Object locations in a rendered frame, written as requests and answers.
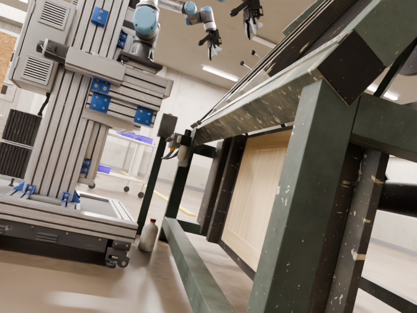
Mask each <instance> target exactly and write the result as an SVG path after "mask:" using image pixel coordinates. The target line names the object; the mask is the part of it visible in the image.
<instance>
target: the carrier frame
mask: <svg viewBox="0 0 417 313"><path fill-rule="evenodd" d="M286 130H292V133H291V136H290V140H289V145H288V147H287V152H286V155H285V160H284V164H283V167H282V172H281V175H280V180H279V184H278V187H277V191H276V196H275V199H274V203H273V207H272V211H271V216H270V219H269V223H268V226H267V230H266V235H265V238H264V243H263V246H262V250H261V255H260V258H259V262H258V267H257V270H256V272H255V271H254V270H253V269H252V268H251V267H250V266H249V265H248V264H247V263H246V262H245V261H243V260H242V259H241V258H240V257H239V256H238V255H237V254H236V253H235V252H234V251H233V250H232V249H231V248H230V247H229V246H228V245H227V244H226V243H225V242H224V241H223V240H222V235H223V230H224V227H225V222H226V218H227V215H228V211H229V208H230V204H231V199H232V196H233V192H234V189H235V184H236V180H237V177H238V173H239V170H240V166H241V161H242V158H243V153H244V150H245V146H246V142H247V139H248V138H251V137H257V136H261V135H267V134H273V133H276V132H282V131H286ZM194 154H196V155H200V156H203V157H207V158H211V159H213V160H212V164H211V167H210V172H209V174H208V179H207V183H206V186H205V191H204V195H203V198H202V202H201V205H200V209H199V213H198V216H197V221H196V222H193V221H189V220H185V219H180V218H177V213H178V211H179V206H180V203H181V199H182V195H183V192H184V188H185V185H186V181H187V177H188V174H189V170H190V167H191V163H192V158H193V156H194ZM390 155H392V156H395V157H398V158H402V159H404V160H408V161H412V162H415V163H417V110H416V109H412V108H410V107H406V106H403V105H401V104H397V103H395V102H391V101H388V100H386V99H383V98H380V97H377V96H374V95H371V94H368V93H365V92H363V93H362V94H361V95H360V96H359V98H357V99H356V100H355V101H354V102H353V103H352V104H351V105H350V106H349V107H348V106H347V105H346V104H345V103H344V101H343V100H342V99H341V98H340V97H339V96H338V95H337V94H336V92H335V91H334V90H333V89H332V88H331V86H330V85H329V84H328V83H327V82H326V81H325V80H323V79H320V80H318V81H316V82H314V83H312V84H309V85H307V86H305V87H303V89H302V93H301V97H300V101H299V104H298V108H297V113H296V116H295V120H294V124H293V125H290V126H286V127H281V128H278V129H273V130H268V131H264V132H260V133H256V134H251V135H243V134H241V135H236V136H233V137H228V138H224V141H221V142H217V146H216V147H213V146H210V145H206V144H201V145H196V146H193V147H192V151H191V156H190V158H189V163H188V166H187V167H183V166H177V169H176V173H175V176H174V180H173V184H172V187H171V191H170V194H169V198H168V203H167V205H166V210H165V212H164V217H163V221H162V224H161V228H160V231H159V235H158V239H159V240H164V241H167V242H168V244H169V247H170V249H171V253H172V254H173V258H174V261H175V263H176V266H177V269H178V272H179V275H180V277H181V280H182V283H183V285H184V289H185V291H186V294H187V297H188V300H189V302H190V305H191V308H192V311H193V313H236V312H235V311H234V309H233V308H232V306H231V304H230V303H229V301H228V299H227V298H226V297H225V295H224V293H223V292H222V290H221V289H220V287H219V285H218V284H217V282H216V281H215V279H214V278H213V276H212V275H211V273H210V272H209V270H208V268H207V267H206V265H205V263H204V262H203V261H202V259H201V257H200V256H199V254H198V253H197V251H196V249H195V248H194V246H193V245H192V243H191V241H190V240H189V239H188V237H187V235H186V234H185V232H188V233H191V234H196V235H201V236H204V237H206V241H208V242H210V243H216V244H218V245H219V246H220V247H221V248H222V249H223V250H224V251H225V252H226V254H227V255H228V256H229V257H230V258H231V259H232V260H233V261H234V262H235V263H236V264H237V265H238V266H239V267H240V268H241V269H242V270H243V271H244V272H245V273H246V274H247V275H248V277H249V278H250V279H251V280H252V281H253V287H252V290H251V294H250V297H249V301H248V306H247V309H246V313H353V309H354V305H355V301H356V296H357V292H358V289H361V290H363V291H365V292H366V293H368V294H370V295H371V296H373V297H375V298H377V299H378V300H380V301H382V302H384V303H386V304H387V305H389V306H390V307H392V308H394V309H396V310H397V311H399V312H401V313H417V301H416V300H414V299H412V298H410V297H408V296H406V295H404V294H402V293H399V292H398V291H396V290H394V289H392V288H390V287H388V286H386V285H384V284H382V283H380V282H378V281H376V280H374V279H372V278H370V277H368V276H366V275H364V274H362V270H363V267H364V262H365V258H366V255H367V249H368V246H369V242H370V236H371V233H372V228H373V225H374V220H375V215H376V212H377V210H379V211H385V212H391V213H394V214H400V215H405V216H408V217H414V218H417V183H415V182H407V181H392V180H384V178H385V174H386V170H387V165H388V160H389V157H390Z"/></svg>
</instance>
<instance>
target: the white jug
mask: <svg viewBox="0 0 417 313"><path fill-rule="evenodd" d="M155 222H156V219H154V218H151V219H150V222H149V223H147V224H145V226H144V227H143V230H142V233H141V237H140V241H139V244H138V248H139V249H140V250H143V251H146V252H152V251H153V249H154V246H155V241H156V238H157V234H158V226H157V225H156V224H155Z"/></svg>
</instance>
